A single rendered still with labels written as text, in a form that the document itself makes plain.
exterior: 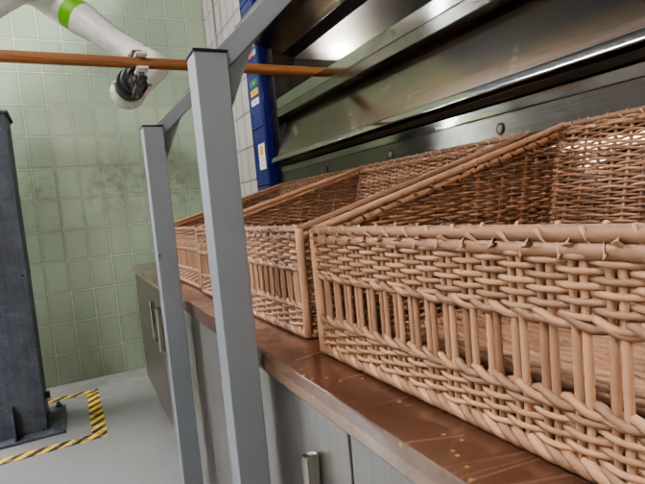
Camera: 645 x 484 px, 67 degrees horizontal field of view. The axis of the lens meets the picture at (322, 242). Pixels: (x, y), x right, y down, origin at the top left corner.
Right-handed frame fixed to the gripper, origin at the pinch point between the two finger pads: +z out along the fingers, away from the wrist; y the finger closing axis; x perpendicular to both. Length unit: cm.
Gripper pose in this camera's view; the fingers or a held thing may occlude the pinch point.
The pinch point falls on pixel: (140, 62)
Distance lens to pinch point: 153.1
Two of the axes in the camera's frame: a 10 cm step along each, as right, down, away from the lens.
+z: 4.6, 0.3, -8.9
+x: -8.8, 1.1, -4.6
